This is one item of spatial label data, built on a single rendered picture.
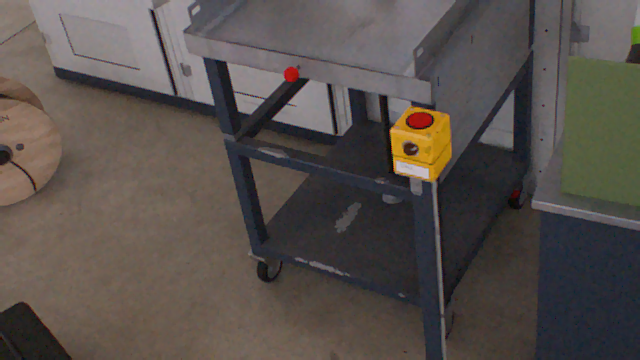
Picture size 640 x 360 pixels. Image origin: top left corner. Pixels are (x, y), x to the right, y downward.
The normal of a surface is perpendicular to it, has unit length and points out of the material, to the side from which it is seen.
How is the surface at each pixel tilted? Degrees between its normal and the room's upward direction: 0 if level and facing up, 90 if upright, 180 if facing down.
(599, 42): 90
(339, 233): 0
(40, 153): 90
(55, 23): 90
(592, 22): 90
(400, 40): 0
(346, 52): 0
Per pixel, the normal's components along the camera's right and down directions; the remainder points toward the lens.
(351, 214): -0.13, -0.76
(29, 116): 0.51, 0.50
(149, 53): -0.50, 0.60
